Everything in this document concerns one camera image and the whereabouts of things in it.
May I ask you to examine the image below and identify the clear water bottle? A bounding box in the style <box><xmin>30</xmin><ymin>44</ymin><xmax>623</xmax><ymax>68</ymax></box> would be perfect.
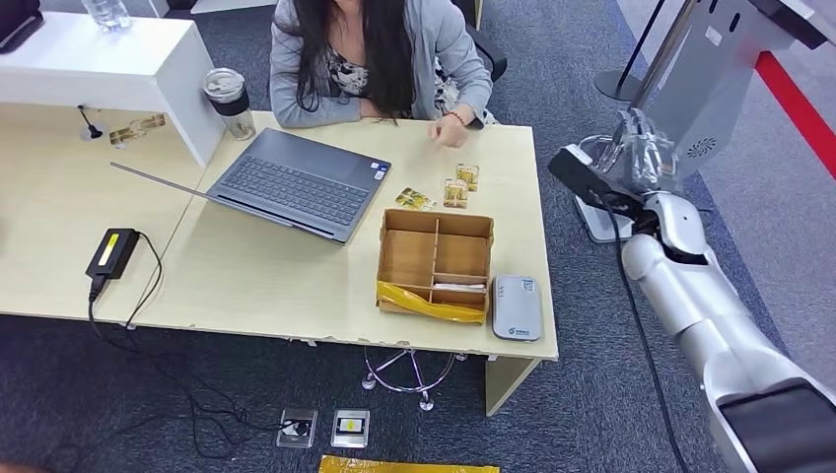
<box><xmin>81</xmin><ymin>0</ymin><xmax>134</xmax><ymax>34</ymax></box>

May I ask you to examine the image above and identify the person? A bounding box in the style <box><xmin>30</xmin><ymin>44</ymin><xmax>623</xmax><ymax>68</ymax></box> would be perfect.
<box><xmin>268</xmin><ymin>0</ymin><xmax>499</xmax><ymax>150</ymax></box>

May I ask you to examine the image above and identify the chrome stool base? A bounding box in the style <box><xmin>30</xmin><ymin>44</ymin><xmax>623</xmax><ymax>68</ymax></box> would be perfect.
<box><xmin>361</xmin><ymin>346</ymin><xmax>469</xmax><ymax>413</ymax></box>

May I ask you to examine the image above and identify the short black cable stub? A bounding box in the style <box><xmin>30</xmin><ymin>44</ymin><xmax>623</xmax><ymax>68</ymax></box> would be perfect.
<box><xmin>78</xmin><ymin>103</ymin><xmax>105</xmax><ymax>140</ymax></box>

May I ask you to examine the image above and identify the black stanchion post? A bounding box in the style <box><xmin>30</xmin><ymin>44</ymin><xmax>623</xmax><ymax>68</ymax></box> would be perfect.
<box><xmin>593</xmin><ymin>0</ymin><xmax>667</xmax><ymax>103</ymax></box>

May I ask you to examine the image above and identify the metal floor socket with plug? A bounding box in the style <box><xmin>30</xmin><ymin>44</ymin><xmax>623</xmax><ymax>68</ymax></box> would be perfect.
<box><xmin>276</xmin><ymin>407</ymin><xmax>320</xmax><ymax>449</ymax></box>

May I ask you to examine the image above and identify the black office chair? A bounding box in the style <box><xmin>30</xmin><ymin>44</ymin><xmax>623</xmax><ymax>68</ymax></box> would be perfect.
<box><xmin>466</xmin><ymin>0</ymin><xmax>510</xmax><ymax>83</ymax></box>

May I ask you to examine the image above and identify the thick black power cord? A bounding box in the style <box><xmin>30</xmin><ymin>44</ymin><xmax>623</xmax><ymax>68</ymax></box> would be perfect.
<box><xmin>38</xmin><ymin>275</ymin><xmax>312</xmax><ymax>471</ymax></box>

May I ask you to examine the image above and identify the grey kiosk stand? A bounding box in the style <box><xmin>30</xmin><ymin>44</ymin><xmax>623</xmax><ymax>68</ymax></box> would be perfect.
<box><xmin>574</xmin><ymin>0</ymin><xmax>836</xmax><ymax>246</ymax></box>

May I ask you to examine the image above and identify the grey open laptop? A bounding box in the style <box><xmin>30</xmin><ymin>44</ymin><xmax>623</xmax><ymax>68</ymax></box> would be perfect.
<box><xmin>109</xmin><ymin>127</ymin><xmax>393</xmax><ymax>246</ymax></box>

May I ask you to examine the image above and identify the clear tumbler black band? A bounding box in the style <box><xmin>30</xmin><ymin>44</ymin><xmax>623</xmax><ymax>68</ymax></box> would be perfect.
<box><xmin>200</xmin><ymin>67</ymin><xmax>257</xmax><ymax>142</ymax></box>

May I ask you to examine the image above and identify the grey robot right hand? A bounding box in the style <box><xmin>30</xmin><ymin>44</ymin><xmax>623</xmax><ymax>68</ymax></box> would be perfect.
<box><xmin>597</xmin><ymin>107</ymin><xmax>682</xmax><ymax>197</ymax></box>

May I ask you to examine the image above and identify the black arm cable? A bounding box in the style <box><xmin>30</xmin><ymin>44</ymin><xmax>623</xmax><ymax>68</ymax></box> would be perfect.
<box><xmin>588</xmin><ymin>189</ymin><xmax>690</xmax><ymax>473</ymax></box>

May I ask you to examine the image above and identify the metal floor socket yellow label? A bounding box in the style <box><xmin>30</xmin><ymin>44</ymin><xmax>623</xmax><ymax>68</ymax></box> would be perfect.
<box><xmin>330</xmin><ymin>408</ymin><xmax>372</xmax><ymax>449</ymax></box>

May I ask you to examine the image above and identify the light wood desk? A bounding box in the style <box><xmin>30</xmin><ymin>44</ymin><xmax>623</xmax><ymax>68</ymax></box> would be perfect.
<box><xmin>0</xmin><ymin>102</ymin><xmax>209</xmax><ymax>321</ymax></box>
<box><xmin>127</xmin><ymin>110</ymin><xmax>560</xmax><ymax>418</ymax></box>

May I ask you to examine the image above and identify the wooden compartment box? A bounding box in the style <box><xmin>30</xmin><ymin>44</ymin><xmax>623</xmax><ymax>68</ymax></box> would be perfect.
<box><xmin>376</xmin><ymin>208</ymin><xmax>495</xmax><ymax>326</ymax></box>

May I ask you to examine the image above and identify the person's right hand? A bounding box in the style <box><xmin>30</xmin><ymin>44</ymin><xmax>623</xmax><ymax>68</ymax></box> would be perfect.
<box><xmin>357</xmin><ymin>99</ymin><xmax>393</xmax><ymax>122</ymax></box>

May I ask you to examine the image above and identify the grey white card reader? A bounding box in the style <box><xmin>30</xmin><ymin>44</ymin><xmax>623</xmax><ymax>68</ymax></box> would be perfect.
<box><xmin>491</xmin><ymin>274</ymin><xmax>544</xmax><ymax>343</ymax></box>

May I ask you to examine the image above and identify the yellow floor marking tape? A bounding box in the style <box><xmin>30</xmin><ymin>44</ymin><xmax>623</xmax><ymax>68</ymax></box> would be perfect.
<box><xmin>317</xmin><ymin>454</ymin><xmax>501</xmax><ymax>473</ymax></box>

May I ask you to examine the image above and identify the thin black adapter cable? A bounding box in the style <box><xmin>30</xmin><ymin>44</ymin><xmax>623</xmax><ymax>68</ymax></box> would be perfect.
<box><xmin>123</xmin><ymin>230</ymin><xmax>165</xmax><ymax>328</ymax></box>

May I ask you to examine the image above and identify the white raised counter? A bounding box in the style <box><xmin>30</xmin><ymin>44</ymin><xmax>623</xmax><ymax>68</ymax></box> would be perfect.
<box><xmin>0</xmin><ymin>11</ymin><xmax>227</xmax><ymax>169</ymax></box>

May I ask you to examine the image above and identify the red barrier belt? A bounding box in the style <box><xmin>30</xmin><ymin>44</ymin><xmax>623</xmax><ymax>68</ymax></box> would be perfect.
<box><xmin>754</xmin><ymin>50</ymin><xmax>836</xmax><ymax>178</ymax></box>

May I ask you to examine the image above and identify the person's left hand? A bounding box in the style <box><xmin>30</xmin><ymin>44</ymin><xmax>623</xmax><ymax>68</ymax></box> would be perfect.
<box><xmin>427</xmin><ymin>115</ymin><xmax>470</xmax><ymax>150</ymax></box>

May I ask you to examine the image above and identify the black flat device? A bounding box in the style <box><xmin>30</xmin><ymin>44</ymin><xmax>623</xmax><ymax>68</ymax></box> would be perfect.
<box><xmin>0</xmin><ymin>0</ymin><xmax>47</xmax><ymax>55</ymax></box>

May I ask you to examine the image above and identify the black power adapter yellow label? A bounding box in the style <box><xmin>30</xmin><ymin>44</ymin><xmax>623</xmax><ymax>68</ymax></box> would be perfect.
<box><xmin>85</xmin><ymin>228</ymin><xmax>142</xmax><ymax>281</ymax></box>

